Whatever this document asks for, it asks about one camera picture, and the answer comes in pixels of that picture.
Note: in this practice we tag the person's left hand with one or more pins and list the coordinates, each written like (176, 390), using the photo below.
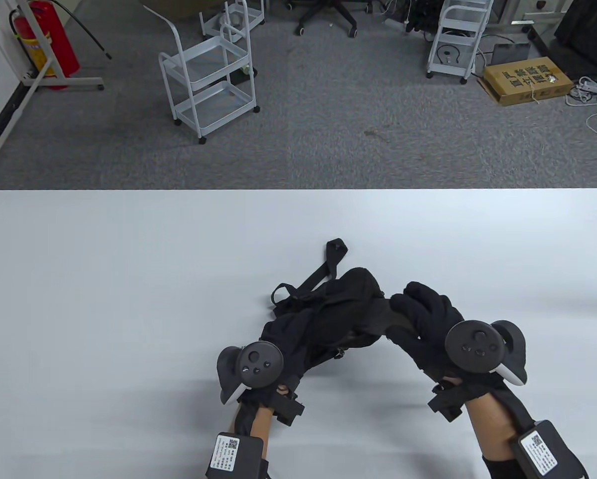
(293, 369)

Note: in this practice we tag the person's right hand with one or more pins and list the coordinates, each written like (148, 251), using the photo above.
(428, 319)

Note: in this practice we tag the person's right forearm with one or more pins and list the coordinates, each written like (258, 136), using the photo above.
(488, 424)

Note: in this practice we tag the person's left forearm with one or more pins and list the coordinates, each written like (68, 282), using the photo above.
(261, 424)

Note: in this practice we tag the cardboard box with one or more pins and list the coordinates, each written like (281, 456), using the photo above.
(527, 80)

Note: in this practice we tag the black left hand controller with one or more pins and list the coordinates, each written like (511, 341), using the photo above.
(258, 364)

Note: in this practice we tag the black hand controller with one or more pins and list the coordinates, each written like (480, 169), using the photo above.
(473, 347)
(258, 364)

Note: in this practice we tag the black glove sensor module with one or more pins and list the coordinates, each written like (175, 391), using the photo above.
(448, 401)
(289, 410)

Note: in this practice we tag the black right hand controller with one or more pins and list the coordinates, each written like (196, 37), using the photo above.
(473, 347)

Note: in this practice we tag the white three-tier cart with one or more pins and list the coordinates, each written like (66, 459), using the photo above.
(231, 32)
(208, 67)
(453, 62)

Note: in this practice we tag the dark flat panel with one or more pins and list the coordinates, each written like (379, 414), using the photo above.
(510, 52)

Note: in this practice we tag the white power strip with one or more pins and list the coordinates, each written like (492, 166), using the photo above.
(595, 86)

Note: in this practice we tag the black office chair base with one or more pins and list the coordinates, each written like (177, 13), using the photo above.
(328, 12)

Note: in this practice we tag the black cabinet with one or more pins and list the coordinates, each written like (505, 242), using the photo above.
(587, 30)

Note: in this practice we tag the white metal stand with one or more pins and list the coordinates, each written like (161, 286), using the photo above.
(64, 82)

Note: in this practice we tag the red fire extinguisher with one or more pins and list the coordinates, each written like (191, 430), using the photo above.
(49, 40)

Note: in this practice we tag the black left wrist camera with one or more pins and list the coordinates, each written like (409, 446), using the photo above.
(243, 454)

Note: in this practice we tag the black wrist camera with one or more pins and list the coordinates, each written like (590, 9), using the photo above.
(557, 449)
(243, 454)

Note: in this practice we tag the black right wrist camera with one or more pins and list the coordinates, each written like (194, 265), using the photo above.
(557, 449)

